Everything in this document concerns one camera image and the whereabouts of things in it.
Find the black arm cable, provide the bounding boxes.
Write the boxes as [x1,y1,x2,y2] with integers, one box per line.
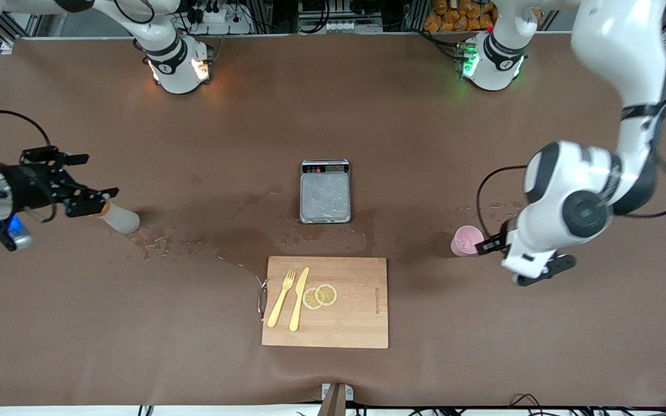
[0,110,51,168]
[476,87,666,237]

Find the pink plastic cup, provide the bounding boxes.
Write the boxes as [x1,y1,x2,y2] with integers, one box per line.
[452,225,485,257]

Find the metal table edge bracket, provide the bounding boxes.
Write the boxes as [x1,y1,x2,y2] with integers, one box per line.
[321,382,354,416]

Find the yellow plastic fork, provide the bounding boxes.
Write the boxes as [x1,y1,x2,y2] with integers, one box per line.
[267,269,297,329]

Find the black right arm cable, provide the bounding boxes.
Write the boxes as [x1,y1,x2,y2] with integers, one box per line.
[0,110,51,168]

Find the yellow plastic knife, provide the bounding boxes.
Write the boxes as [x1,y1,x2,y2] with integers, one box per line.
[288,267,310,332]

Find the wooden cutting board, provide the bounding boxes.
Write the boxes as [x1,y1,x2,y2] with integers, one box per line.
[261,256,389,349]

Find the black floor cables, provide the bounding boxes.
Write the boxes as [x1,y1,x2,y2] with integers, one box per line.
[509,393,666,416]

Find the white power strip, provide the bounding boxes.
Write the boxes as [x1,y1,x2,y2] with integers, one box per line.
[186,0,253,35]

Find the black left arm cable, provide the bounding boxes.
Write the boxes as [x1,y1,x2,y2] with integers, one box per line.
[476,87,666,237]

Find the silver digital kitchen scale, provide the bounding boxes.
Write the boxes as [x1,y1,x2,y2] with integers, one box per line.
[300,159,352,224]

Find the orange snack bags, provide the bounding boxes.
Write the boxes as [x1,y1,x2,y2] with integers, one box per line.
[424,0,498,32]

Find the sauce bottle with orange cap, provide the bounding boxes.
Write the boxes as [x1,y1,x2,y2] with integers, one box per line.
[93,199,141,235]

